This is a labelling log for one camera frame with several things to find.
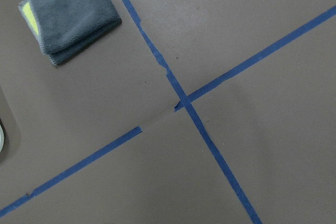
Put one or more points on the light green bowl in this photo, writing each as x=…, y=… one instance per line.
x=2, y=137

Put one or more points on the grey folded cloth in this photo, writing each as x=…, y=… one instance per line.
x=63, y=28

